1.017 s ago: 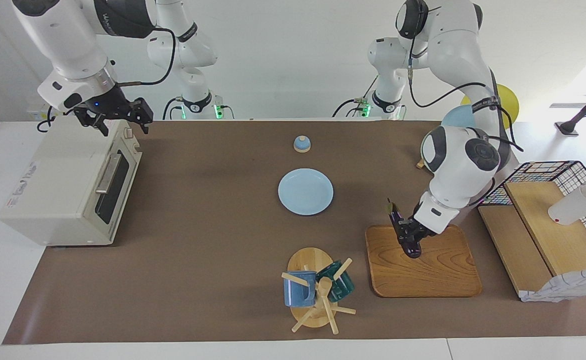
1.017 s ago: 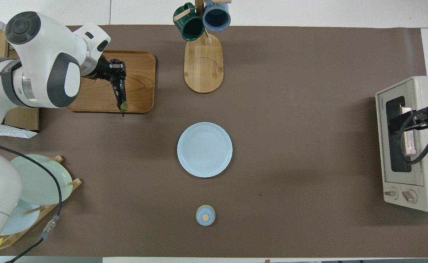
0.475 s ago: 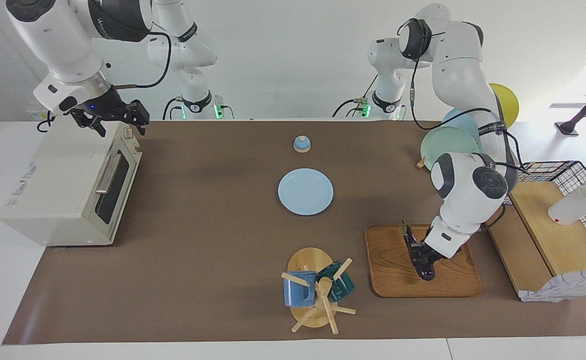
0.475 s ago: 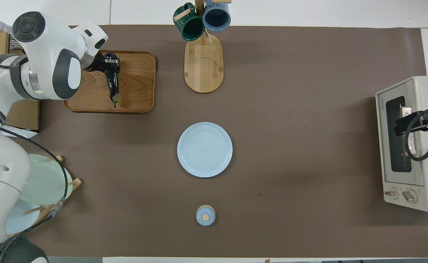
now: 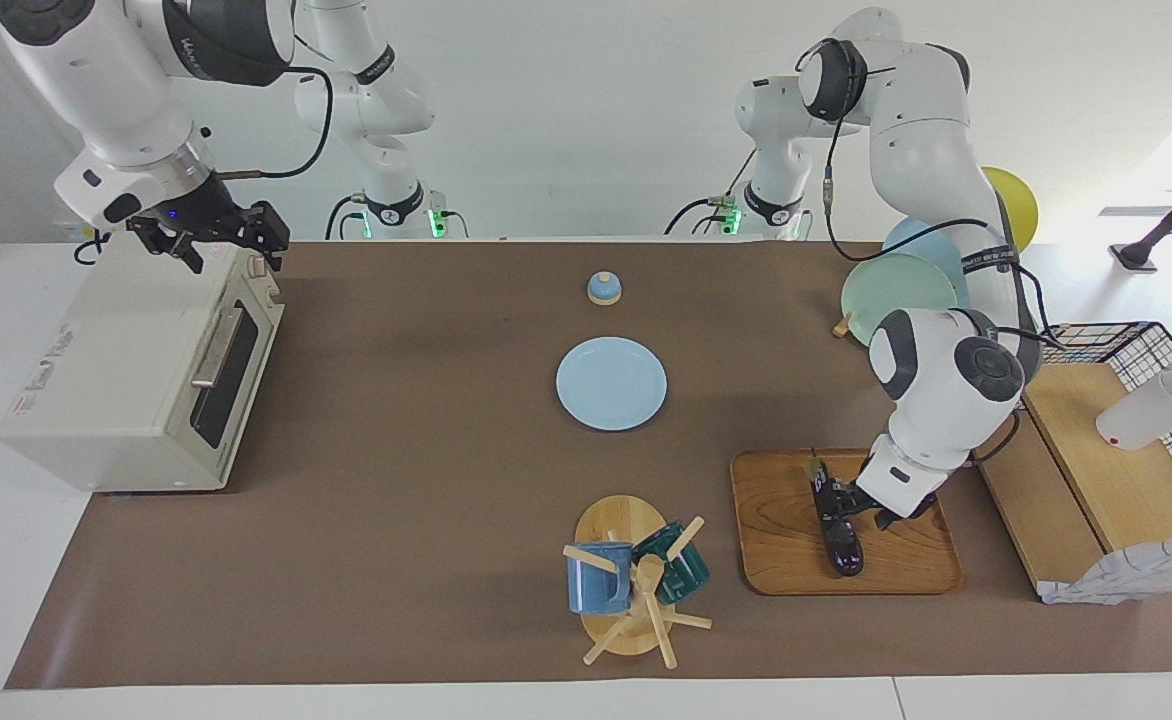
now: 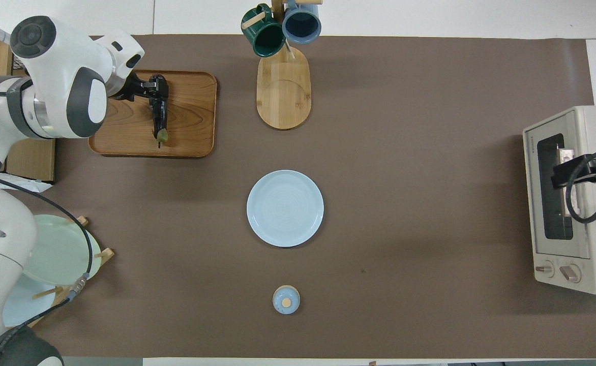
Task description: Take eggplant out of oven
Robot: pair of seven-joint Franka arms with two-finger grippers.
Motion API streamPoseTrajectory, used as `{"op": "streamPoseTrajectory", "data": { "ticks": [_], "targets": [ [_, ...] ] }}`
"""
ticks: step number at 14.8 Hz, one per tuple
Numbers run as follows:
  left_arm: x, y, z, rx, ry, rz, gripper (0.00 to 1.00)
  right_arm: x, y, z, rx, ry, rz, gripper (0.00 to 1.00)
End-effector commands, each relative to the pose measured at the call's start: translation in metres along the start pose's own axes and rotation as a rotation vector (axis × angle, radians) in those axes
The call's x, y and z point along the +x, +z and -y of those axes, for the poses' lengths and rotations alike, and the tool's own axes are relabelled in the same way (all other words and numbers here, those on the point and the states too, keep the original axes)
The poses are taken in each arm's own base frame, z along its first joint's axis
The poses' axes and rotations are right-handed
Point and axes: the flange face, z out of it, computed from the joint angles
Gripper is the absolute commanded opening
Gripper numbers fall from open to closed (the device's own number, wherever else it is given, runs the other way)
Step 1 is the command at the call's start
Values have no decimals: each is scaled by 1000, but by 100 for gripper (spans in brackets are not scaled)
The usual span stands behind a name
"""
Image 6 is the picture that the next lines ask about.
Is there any dark green mug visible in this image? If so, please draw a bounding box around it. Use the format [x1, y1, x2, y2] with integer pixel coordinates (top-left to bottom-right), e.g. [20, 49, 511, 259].
[241, 4, 286, 57]

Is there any wooden plate rack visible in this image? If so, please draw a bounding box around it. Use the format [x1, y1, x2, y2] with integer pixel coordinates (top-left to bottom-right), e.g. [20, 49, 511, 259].
[26, 216, 114, 328]

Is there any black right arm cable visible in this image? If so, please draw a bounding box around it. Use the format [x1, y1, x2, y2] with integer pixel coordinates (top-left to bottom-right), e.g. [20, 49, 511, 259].
[565, 147, 596, 224]

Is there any wooden serving tray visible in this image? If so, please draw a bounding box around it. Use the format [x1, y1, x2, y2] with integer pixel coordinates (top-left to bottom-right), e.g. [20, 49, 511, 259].
[88, 69, 218, 158]

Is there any light blue dinner plate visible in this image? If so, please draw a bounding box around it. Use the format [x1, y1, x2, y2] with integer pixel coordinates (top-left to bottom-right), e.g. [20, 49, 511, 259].
[246, 170, 324, 248]

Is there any wooden mug tree stand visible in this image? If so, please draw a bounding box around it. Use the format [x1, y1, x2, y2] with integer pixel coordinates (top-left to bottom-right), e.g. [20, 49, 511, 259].
[242, 0, 324, 130]

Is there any brown table mat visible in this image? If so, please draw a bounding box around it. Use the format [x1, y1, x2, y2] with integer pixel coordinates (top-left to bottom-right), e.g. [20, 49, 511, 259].
[3, 35, 596, 359]

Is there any pale green plate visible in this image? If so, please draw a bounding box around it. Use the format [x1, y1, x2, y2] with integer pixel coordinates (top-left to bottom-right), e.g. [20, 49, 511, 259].
[23, 214, 102, 286]

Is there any glass oven door with handle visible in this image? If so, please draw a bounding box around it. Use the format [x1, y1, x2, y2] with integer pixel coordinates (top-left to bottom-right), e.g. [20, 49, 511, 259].
[523, 119, 589, 257]

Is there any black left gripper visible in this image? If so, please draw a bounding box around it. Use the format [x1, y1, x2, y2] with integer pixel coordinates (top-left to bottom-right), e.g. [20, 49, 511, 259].
[111, 74, 169, 103]

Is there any small blue bell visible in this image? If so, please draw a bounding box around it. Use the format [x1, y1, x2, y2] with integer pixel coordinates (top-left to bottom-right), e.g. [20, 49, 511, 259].
[272, 285, 301, 315]

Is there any white patterned cloth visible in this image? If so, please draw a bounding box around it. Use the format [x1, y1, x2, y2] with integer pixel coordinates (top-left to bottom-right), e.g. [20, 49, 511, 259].
[0, 173, 54, 193]

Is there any light blue racked plate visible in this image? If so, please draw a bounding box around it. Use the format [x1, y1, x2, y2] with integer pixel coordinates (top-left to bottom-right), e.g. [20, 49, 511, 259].
[2, 274, 57, 327]

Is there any stepped wooden shelf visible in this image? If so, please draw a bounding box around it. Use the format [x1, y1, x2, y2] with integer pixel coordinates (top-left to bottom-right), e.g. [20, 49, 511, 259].
[0, 40, 57, 182]

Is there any blue mug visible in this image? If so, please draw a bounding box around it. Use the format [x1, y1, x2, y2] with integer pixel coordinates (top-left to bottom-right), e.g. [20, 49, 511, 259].
[282, 0, 322, 45]

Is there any dark purple eggplant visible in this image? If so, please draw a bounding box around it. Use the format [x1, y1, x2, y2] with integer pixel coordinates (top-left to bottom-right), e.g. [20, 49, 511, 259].
[149, 90, 169, 149]

